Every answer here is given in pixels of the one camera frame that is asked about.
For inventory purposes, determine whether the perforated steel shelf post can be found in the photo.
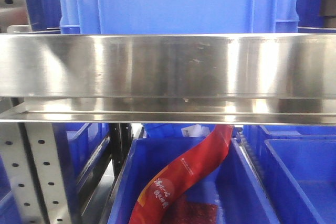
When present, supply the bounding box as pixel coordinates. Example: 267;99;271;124
1;122;81;223

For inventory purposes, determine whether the upper blue crate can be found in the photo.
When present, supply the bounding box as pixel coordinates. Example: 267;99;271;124
60;0;299;34

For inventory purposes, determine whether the red snack package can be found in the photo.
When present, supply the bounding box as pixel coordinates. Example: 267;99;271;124
129;124;234;223

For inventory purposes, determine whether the stainless steel shelf beam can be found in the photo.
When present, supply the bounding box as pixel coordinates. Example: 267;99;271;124
1;34;335;125

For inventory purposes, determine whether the lower middle blue bin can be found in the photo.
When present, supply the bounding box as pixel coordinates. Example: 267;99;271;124
107;137;281;224

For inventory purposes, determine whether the lower left blue bin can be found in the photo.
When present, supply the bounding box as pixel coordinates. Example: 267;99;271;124
52;122;110;185

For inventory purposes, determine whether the lower right blue bin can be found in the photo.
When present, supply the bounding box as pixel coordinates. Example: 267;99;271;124
242;125;335;223

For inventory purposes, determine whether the blue bin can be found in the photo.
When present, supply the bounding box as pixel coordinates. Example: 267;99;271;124
107;137;281;224
52;122;110;185
242;125;335;223

